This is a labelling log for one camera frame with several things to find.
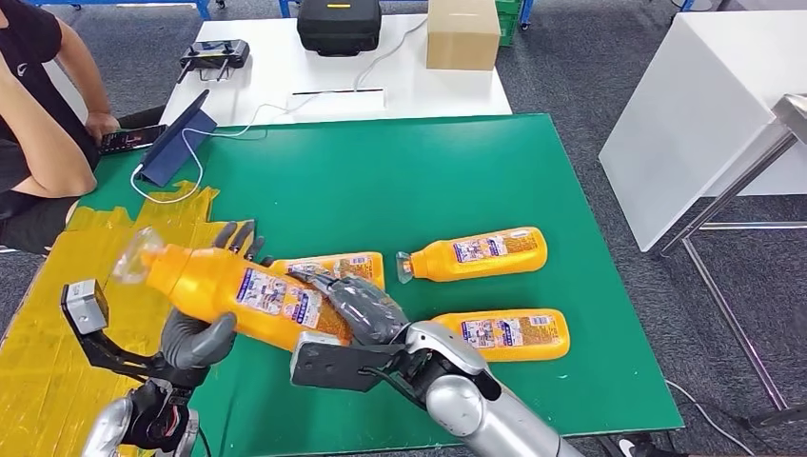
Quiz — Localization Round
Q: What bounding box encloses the person's left hand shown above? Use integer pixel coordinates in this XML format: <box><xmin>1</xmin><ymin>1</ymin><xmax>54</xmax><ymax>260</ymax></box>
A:
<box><xmin>85</xmin><ymin>111</ymin><xmax>121</xmax><ymax>143</ymax></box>

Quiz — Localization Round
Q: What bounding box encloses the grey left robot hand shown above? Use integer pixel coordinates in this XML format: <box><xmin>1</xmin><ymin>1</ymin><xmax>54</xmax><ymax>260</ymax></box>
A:
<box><xmin>160</xmin><ymin>219</ymin><xmax>276</xmax><ymax>373</ymax></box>

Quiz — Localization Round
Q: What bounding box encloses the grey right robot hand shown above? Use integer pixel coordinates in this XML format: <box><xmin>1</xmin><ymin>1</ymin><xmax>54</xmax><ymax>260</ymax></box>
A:
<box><xmin>302</xmin><ymin>270</ymin><xmax>411</xmax><ymax>347</ymax></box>

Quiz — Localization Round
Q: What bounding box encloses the orange detergent bottle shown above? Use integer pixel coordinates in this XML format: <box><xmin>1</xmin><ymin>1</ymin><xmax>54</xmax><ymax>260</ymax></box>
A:
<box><xmin>111</xmin><ymin>227</ymin><xmax>354</xmax><ymax>353</ymax></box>
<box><xmin>395</xmin><ymin>226</ymin><xmax>549</xmax><ymax>285</ymax></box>
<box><xmin>269</xmin><ymin>251</ymin><xmax>386</xmax><ymax>292</ymax></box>
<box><xmin>431</xmin><ymin>308</ymin><xmax>571</xmax><ymax>364</ymax></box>

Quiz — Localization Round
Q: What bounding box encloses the black smartphone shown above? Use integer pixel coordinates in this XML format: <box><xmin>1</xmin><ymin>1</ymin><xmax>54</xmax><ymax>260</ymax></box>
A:
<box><xmin>98</xmin><ymin>124</ymin><xmax>168</xmax><ymax>156</ymax></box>

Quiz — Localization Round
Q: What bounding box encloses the tablet in blue case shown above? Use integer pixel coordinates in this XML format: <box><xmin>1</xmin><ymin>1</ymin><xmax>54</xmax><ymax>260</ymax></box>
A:
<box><xmin>138</xmin><ymin>89</ymin><xmax>219</xmax><ymax>189</ymax></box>

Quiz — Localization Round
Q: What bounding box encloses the person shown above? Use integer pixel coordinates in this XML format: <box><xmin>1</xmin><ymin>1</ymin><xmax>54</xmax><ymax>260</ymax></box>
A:
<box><xmin>0</xmin><ymin>0</ymin><xmax>168</xmax><ymax>257</ymax></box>

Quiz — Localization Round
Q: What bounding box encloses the black remote controller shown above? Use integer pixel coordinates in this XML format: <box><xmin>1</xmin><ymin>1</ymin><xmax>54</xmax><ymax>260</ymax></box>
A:
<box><xmin>176</xmin><ymin>38</ymin><xmax>251</xmax><ymax>85</ymax></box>

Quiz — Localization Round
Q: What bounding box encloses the green table mat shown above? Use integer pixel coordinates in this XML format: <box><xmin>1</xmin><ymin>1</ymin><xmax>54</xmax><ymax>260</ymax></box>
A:
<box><xmin>78</xmin><ymin>113</ymin><xmax>685</xmax><ymax>457</ymax></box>

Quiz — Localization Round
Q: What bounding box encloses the yellow tape sheet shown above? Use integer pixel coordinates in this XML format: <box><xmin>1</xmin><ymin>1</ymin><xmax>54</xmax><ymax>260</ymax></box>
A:
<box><xmin>0</xmin><ymin>181</ymin><xmax>257</xmax><ymax>457</ymax></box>

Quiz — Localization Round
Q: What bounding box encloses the black carrying case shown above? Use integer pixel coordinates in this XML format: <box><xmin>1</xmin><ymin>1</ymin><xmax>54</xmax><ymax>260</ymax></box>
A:
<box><xmin>296</xmin><ymin>0</ymin><xmax>384</xmax><ymax>58</ymax></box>

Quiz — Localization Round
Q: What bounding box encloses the cardboard box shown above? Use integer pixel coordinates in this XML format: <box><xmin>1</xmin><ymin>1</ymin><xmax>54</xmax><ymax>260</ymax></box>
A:
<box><xmin>425</xmin><ymin>0</ymin><xmax>502</xmax><ymax>71</ymax></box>

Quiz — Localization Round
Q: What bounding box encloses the black white shoe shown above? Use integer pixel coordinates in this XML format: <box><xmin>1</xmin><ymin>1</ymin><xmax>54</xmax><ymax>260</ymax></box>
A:
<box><xmin>618</xmin><ymin>437</ymin><xmax>688</xmax><ymax>457</ymax></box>

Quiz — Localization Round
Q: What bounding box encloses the green plastic crate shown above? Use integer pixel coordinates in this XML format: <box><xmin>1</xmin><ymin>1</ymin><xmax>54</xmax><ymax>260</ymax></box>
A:
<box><xmin>494</xmin><ymin>0</ymin><xmax>524</xmax><ymax>48</ymax></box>

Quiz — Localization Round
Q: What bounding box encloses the white side table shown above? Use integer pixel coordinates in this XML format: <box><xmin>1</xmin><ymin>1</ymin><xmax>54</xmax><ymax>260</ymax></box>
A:
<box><xmin>599</xmin><ymin>10</ymin><xmax>807</xmax><ymax>253</ymax></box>

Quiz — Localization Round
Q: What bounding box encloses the white charging cable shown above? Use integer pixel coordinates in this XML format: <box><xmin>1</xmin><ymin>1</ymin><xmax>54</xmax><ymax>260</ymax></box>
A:
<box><xmin>130</xmin><ymin>94</ymin><xmax>323</xmax><ymax>207</ymax></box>

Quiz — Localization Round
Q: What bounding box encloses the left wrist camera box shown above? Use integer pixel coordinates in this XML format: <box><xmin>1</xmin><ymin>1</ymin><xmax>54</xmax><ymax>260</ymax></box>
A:
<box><xmin>61</xmin><ymin>279</ymin><xmax>110</xmax><ymax>337</ymax></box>

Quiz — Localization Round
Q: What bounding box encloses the white cable tray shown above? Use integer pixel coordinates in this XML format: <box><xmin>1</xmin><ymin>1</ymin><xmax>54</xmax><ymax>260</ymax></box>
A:
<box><xmin>286</xmin><ymin>87</ymin><xmax>387</xmax><ymax>117</ymax></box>

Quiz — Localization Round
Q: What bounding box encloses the grey floor cable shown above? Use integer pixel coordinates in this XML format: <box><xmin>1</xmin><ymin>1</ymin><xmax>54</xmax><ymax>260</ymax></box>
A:
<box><xmin>665</xmin><ymin>379</ymin><xmax>758</xmax><ymax>457</ymax></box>

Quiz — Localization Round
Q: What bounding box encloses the metal frame stand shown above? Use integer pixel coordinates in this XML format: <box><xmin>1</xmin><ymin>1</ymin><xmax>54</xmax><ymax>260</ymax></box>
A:
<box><xmin>652</xmin><ymin>92</ymin><xmax>807</xmax><ymax>430</ymax></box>

